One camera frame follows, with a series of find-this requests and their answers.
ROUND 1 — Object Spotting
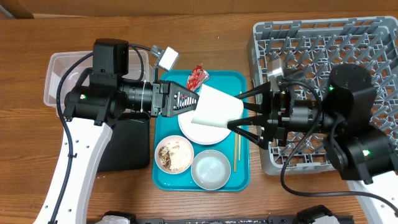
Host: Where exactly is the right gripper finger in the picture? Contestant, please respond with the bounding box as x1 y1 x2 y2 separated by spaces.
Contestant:
226 113 271 150
238 82 272 114

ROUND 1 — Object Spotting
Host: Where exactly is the wooden chopstick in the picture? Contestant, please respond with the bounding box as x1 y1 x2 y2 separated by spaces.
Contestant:
238 91 243 162
233 133 238 172

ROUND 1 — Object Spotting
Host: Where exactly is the white cup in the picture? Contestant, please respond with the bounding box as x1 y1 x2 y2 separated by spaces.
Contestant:
192 84 244 128

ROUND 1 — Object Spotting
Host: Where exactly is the white round plate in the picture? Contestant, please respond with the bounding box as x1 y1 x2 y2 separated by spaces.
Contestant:
178 111 231 145

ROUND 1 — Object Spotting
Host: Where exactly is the grey bowl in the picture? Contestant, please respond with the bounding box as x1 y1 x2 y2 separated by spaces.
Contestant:
191 149 231 190

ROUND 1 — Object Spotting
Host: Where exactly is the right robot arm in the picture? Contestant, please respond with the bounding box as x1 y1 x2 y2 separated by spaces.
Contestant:
227 63 397 223

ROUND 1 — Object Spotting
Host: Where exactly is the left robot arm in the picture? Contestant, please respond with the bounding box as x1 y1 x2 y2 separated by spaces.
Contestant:
36 39 199 224

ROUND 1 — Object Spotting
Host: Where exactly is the grey dishwasher rack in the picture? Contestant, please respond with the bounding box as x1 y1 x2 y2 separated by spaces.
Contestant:
247 16 398 175

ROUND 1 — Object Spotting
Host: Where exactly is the red snack wrapper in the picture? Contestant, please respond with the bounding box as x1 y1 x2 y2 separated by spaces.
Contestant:
186 65 210 91

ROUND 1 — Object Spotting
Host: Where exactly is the teal serving tray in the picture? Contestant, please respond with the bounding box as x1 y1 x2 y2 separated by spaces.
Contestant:
152 70 251 192

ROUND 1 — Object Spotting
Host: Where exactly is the pink bowl with food scraps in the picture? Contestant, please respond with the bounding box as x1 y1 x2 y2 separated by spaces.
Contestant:
154 135 194 174

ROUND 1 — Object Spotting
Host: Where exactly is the black plastic tray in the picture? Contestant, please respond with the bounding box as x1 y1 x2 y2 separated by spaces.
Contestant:
98 113 150 172

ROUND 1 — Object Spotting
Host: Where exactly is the clear plastic bin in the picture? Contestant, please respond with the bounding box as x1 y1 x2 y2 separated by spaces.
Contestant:
44 49 152 115

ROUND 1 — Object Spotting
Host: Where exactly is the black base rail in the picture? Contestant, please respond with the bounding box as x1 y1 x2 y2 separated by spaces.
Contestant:
86 211 355 224

